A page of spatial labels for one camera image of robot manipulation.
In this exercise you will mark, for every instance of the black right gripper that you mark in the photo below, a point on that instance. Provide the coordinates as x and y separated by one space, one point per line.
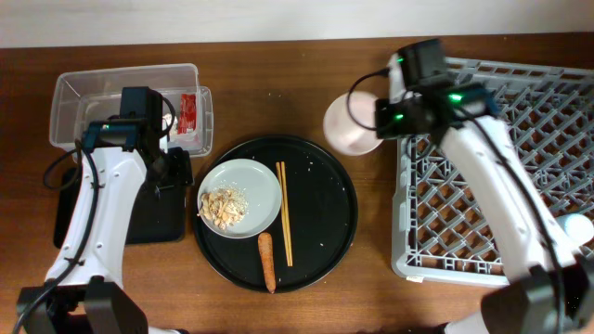
387 119

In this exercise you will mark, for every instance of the pink bowl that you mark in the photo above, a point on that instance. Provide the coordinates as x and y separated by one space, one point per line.
342 133

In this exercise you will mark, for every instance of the black rectangular tray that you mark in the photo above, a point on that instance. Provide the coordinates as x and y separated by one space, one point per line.
158 215

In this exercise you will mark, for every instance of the red wrapper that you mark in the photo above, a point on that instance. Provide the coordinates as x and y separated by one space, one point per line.
187 120

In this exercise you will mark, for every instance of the crumpled white tissue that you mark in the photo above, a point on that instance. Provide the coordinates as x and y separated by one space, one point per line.
170 123

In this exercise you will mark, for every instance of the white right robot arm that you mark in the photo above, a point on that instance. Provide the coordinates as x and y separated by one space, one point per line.
550 286

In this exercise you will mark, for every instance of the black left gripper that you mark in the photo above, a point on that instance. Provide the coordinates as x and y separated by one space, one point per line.
181 172

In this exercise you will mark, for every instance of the orange carrot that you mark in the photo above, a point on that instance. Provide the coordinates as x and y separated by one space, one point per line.
265 248

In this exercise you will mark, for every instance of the light blue cup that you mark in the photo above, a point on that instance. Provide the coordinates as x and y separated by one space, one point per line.
577 227

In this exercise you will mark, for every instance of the clear plastic bin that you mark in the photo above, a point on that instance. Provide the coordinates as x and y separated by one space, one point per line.
84 96

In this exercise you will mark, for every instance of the pistachio shells and rice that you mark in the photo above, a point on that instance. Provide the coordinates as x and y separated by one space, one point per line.
223 207

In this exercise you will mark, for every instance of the round black tray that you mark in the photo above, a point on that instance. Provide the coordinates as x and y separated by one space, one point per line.
322 210

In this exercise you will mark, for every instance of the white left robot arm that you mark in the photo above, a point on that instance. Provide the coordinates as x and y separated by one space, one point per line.
83 289

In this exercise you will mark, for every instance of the grey plate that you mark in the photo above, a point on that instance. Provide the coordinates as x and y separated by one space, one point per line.
256 190

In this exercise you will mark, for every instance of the grey dishwasher rack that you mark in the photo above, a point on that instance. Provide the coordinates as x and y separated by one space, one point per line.
467 212

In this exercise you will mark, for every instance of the wooden chopstick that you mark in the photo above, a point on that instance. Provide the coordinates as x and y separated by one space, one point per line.
287 222
282 207

